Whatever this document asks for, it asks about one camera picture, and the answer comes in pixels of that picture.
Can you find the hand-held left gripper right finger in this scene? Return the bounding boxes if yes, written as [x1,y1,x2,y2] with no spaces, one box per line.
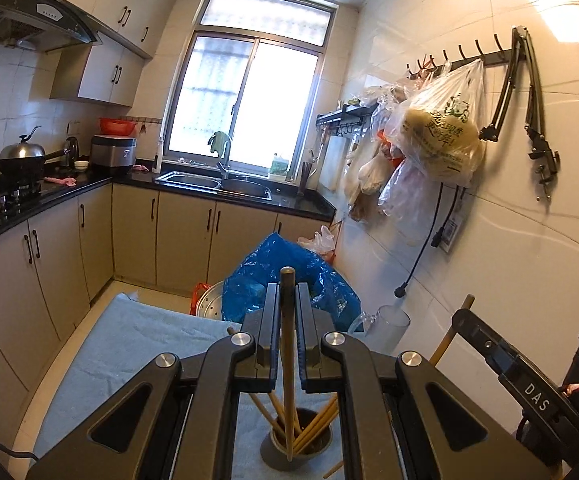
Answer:
[297,284,563,480]

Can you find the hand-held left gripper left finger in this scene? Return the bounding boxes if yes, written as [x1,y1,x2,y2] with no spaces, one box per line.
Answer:
[26,284,281,480]

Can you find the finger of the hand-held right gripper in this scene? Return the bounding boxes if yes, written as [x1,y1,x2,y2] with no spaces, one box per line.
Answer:
[452,308,579,443]

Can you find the dark chopstick holder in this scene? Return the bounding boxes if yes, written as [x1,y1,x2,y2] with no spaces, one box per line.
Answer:
[262,406,343,472]

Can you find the blue plastic bag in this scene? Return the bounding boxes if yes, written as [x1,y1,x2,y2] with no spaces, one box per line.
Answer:
[222,232,363,333]

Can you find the steel steamer pot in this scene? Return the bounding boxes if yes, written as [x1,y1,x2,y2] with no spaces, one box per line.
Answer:
[196,280,232,321]

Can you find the red plastic bag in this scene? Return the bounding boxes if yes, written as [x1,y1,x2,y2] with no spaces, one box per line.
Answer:
[189,282,212,316]

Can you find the clear glass mug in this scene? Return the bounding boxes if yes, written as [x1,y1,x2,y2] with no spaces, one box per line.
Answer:
[347,305,411,356]

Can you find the white plastic bag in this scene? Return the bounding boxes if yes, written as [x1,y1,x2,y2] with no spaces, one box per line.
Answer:
[297,225,337,263]

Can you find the black kitchen countertop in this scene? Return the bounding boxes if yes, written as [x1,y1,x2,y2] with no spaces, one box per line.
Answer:
[0,167,337,256]

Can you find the beige base cabinets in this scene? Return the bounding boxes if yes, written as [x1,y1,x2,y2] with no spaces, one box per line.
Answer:
[0,182,337,421]

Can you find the light blue table cloth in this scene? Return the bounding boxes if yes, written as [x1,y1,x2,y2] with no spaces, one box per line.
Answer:
[32,292,405,480]

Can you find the dark utensil holder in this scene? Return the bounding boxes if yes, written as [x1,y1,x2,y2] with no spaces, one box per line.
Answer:
[297,157,317,196]

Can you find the green bottle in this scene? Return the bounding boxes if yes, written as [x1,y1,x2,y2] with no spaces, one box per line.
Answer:
[269,152,290,181]

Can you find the steel sink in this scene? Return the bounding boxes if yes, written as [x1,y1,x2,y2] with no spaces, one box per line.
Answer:
[155,170,273,201]

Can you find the white cutting board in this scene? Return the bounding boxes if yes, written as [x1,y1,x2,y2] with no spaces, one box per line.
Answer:
[319,137,353,191]

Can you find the steel faucet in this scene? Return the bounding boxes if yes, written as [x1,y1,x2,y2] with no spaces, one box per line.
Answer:
[216,137,235,178]

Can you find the clear hanging plastic bags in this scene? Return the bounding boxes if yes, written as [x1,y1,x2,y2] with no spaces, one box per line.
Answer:
[344,77,440,223]

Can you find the green cloth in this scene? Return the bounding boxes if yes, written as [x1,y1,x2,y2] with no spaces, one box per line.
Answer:
[208,131,232,157]

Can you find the rice cooker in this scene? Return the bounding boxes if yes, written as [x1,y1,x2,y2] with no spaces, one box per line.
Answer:
[90,134,137,173]

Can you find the kitchen window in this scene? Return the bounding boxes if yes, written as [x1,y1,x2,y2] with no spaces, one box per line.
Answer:
[166,0,340,176]

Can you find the plastic bag with yellow contents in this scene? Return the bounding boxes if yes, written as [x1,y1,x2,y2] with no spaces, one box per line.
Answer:
[384,57,487,186]

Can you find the red basin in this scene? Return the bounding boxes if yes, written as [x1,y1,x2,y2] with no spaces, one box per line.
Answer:
[98,117,138,137]

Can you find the steel kettle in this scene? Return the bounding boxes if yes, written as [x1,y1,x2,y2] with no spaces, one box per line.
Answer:
[62,136,80,168]

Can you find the gas stove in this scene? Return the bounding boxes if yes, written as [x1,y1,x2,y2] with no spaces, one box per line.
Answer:
[0,180,45,226]

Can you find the black wok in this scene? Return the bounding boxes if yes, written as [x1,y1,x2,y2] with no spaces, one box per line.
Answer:
[0,149,70,177]

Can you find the steel wok lid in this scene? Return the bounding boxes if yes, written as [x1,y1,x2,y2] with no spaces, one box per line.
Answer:
[0,126,47,161]

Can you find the range hood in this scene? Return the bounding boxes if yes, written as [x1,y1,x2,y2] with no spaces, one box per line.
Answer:
[0,0,102,53]

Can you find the black cable with plug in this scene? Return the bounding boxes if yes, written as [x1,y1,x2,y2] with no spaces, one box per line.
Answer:
[394,182,467,298]

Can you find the wall socket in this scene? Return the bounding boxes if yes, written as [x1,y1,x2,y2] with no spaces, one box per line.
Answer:
[439,205,465,253]

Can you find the black wall shelf rack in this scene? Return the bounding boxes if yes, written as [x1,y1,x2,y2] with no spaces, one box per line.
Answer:
[316,102,380,138]

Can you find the small white wall cabinet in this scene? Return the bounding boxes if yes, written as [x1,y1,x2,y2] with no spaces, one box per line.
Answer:
[49,40,145,108]

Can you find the black wall hook rail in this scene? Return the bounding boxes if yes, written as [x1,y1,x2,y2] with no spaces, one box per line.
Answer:
[407,35,515,78]

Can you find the white wall cabinets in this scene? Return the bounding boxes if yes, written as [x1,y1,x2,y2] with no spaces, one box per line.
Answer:
[19,0,185,58]

